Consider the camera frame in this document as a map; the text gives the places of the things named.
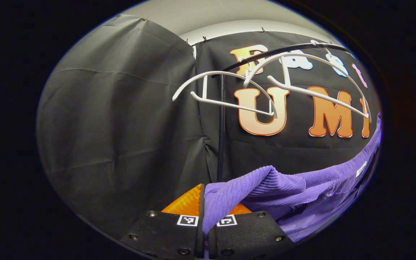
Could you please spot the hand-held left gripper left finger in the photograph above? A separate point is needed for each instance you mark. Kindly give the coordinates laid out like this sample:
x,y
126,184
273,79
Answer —
x,y
164,234

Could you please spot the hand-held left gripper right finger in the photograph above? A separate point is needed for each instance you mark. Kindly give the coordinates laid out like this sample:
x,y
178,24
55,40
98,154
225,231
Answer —
x,y
251,234

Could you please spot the white plastic hanger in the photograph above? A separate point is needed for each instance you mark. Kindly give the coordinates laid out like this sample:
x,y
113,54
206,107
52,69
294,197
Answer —
x,y
320,94
229,105

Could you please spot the black clothes rack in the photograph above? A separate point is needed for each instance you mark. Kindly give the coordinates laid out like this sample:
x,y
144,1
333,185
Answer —
x,y
221,137

